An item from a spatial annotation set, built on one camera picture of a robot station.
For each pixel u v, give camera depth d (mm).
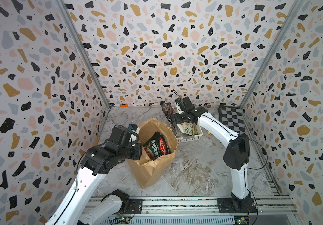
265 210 747
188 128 952
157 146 812
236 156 521
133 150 574
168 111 925
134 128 579
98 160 402
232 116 1116
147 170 651
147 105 1248
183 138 925
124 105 1229
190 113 660
